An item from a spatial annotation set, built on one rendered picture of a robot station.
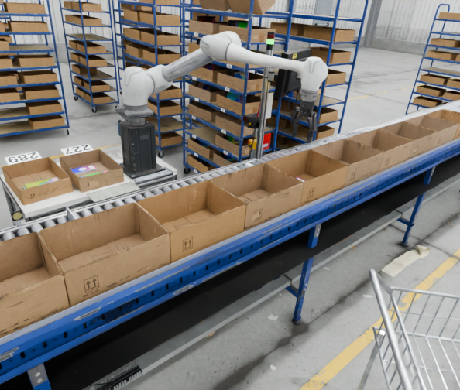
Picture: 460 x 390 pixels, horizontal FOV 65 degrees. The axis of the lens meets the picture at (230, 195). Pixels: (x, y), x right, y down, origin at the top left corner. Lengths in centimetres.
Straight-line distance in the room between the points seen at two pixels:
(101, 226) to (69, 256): 17
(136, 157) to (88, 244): 101
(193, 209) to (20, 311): 88
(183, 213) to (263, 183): 53
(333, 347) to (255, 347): 48
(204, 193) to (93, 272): 73
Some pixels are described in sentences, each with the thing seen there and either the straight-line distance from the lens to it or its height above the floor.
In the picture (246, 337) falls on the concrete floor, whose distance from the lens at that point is 241.
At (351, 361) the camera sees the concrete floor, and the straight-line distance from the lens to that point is 245.
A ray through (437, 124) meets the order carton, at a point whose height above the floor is 100.
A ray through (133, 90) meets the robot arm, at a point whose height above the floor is 132.
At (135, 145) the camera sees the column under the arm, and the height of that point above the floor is 96.
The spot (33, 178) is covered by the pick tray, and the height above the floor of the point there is 76.
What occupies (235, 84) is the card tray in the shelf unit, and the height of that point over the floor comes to 118.
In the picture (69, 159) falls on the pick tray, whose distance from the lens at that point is 269.
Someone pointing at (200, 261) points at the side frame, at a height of 91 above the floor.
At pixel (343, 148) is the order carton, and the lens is 263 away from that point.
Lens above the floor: 185
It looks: 29 degrees down
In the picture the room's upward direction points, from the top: 4 degrees clockwise
